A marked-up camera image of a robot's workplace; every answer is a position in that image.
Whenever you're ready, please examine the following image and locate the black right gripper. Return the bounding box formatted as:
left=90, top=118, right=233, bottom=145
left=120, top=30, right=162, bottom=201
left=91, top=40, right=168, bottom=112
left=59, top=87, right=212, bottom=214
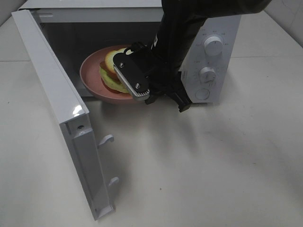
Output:
left=144, top=51, right=192, bottom=113

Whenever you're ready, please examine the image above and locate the round white door-release button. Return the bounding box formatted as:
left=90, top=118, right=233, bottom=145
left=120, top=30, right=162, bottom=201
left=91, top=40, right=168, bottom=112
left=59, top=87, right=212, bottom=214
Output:
left=195, top=88, right=210, bottom=100

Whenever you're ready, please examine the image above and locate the toast lettuce sandwich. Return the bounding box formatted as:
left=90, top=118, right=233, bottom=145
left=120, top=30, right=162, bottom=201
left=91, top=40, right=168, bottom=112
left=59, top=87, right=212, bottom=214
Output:
left=99, top=48, right=128, bottom=94

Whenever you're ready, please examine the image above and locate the pink round plate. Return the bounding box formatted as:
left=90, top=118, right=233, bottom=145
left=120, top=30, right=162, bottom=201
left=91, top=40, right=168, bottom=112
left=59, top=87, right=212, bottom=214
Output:
left=80, top=44, right=138, bottom=105

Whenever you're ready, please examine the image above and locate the white microwave door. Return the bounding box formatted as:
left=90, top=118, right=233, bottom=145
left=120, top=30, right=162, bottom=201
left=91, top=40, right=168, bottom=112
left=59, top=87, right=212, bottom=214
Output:
left=12, top=10, right=115, bottom=220

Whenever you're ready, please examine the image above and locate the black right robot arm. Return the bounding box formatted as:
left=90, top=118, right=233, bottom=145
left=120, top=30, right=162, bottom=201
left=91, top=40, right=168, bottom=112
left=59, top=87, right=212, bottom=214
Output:
left=145, top=0, right=270, bottom=112

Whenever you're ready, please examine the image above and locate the lower white timer knob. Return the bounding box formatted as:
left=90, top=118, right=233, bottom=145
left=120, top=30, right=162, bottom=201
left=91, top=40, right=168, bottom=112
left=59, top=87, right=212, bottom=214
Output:
left=199, top=67, right=216, bottom=83

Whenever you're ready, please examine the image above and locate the upper white power knob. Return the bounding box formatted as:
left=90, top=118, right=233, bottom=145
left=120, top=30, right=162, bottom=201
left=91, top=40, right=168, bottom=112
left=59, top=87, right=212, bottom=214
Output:
left=204, top=35, right=223, bottom=56

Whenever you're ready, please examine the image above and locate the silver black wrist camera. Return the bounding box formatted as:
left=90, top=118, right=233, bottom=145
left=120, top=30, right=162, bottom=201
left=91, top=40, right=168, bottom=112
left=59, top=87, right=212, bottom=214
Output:
left=113, top=48, right=150, bottom=101

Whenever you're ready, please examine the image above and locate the black camera cable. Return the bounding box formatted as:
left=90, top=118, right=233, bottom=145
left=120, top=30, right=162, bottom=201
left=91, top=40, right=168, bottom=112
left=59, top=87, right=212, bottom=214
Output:
left=123, top=41, right=152, bottom=56

